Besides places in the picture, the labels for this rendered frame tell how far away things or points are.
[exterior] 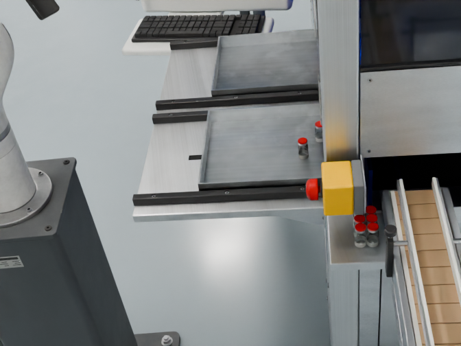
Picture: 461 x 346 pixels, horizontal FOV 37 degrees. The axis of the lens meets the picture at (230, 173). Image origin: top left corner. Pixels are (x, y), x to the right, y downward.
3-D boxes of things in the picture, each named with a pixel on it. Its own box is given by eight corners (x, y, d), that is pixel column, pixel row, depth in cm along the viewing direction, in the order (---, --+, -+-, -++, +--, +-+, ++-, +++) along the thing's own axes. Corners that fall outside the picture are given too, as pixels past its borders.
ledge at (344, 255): (398, 217, 135) (398, 211, 134) (406, 268, 125) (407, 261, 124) (326, 221, 137) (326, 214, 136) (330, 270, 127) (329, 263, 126)
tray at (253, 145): (354, 112, 159) (354, 100, 157) (363, 188, 140) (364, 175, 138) (210, 121, 163) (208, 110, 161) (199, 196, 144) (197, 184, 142)
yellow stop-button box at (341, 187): (361, 188, 129) (361, 158, 124) (363, 215, 123) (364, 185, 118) (320, 190, 130) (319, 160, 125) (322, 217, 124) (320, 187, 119)
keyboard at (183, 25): (265, 18, 213) (265, 12, 212) (258, 42, 203) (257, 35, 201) (144, 20, 222) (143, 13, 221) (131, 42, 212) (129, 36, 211)
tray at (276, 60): (344, 38, 185) (344, 26, 182) (351, 93, 165) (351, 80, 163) (219, 47, 189) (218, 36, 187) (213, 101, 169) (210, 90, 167)
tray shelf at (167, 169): (343, 34, 190) (343, 29, 189) (365, 212, 137) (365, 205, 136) (173, 47, 196) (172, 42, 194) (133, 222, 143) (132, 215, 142)
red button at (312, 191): (326, 189, 127) (326, 173, 125) (327, 204, 124) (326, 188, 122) (306, 190, 128) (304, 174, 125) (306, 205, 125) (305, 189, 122)
